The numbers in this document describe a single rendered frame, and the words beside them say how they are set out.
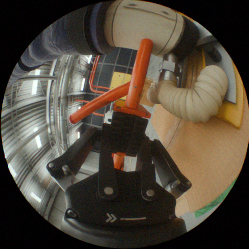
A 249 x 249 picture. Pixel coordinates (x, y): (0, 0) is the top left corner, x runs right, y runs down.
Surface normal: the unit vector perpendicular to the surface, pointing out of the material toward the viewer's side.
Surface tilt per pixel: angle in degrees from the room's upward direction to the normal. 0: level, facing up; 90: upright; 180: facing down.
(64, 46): 96
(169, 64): 60
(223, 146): 0
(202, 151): 0
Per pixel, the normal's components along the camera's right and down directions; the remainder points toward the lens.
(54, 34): -0.11, 0.89
